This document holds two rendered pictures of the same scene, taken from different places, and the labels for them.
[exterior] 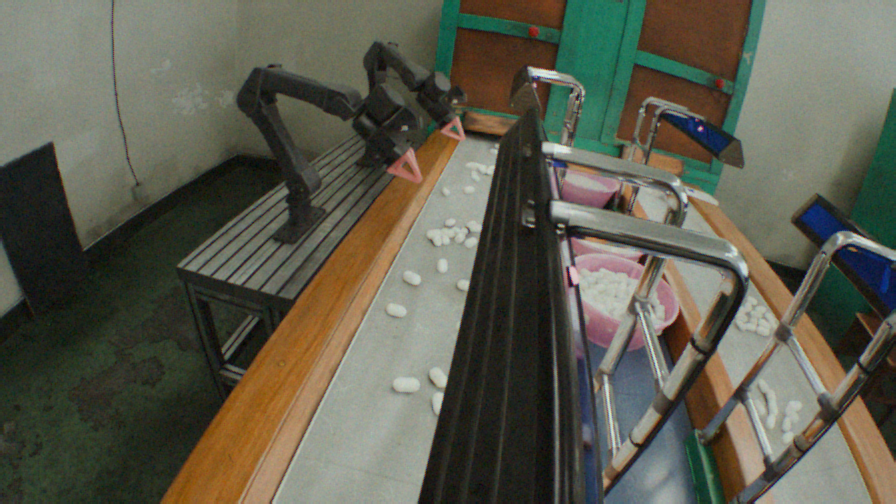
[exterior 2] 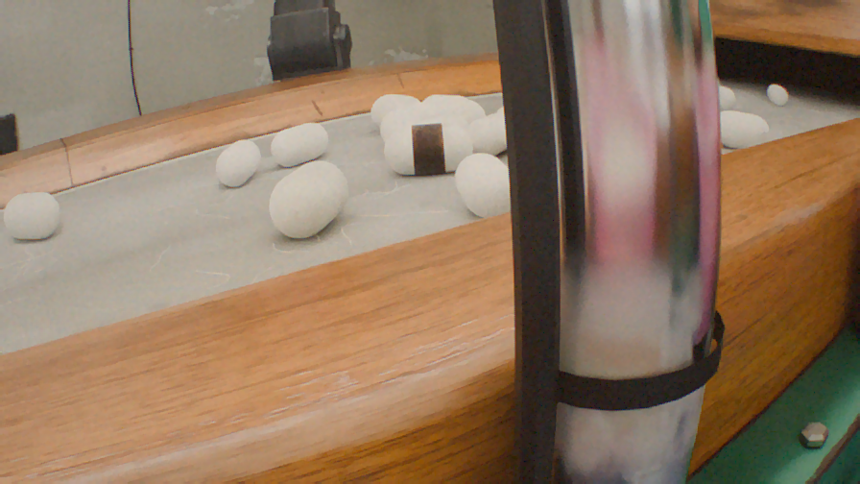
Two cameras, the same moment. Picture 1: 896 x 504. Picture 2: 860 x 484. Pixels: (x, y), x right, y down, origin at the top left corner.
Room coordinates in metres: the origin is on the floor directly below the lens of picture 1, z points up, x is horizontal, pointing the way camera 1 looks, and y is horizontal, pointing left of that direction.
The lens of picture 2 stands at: (1.13, -0.35, 0.81)
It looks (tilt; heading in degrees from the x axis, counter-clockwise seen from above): 18 degrees down; 52
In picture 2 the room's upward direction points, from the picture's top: 4 degrees counter-clockwise
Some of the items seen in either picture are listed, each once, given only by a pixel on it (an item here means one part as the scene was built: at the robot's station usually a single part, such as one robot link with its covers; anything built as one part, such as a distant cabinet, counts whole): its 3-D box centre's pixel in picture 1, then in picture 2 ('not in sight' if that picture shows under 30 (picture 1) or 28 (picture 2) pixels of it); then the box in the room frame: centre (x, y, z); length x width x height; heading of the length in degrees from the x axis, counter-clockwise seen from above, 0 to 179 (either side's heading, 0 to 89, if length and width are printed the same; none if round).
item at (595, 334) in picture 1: (616, 303); not in sight; (0.72, -0.38, 0.72); 0.27 x 0.27 x 0.10
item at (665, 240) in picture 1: (564, 375); not in sight; (0.31, -0.14, 0.90); 0.20 x 0.19 x 0.45; 175
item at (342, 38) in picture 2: not in sight; (311, 53); (1.54, 0.34, 0.77); 0.09 x 0.06 x 0.06; 135
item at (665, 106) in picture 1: (657, 170); not in sight; (1.24, -0.63, 0.90); 0.20 x 0.19 x 0.45; 175
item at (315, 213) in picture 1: (299, 211); not in sight; (0.95, 0.41, 0.71); 0.20 x 0.07 x 0.08; 174
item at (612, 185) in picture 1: (581, 187); not in sight; (1.44, -0.45, 0.72); 0.27 x 0.27 x 0.10
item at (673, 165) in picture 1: (652, 160); not in sight; (1.67, -0.81, 0.83); 0.30 x 0.06 x 0.07; 85
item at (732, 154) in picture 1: (693, 125); not in sight; (1.24, -0.71, 1.08); 0.62 x 0.08 x 0.07; 175
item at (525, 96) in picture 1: (525, 82); not in sight; (1.29, -0.15, 1.08); 0.62 x 0.08 x 0.07; 175
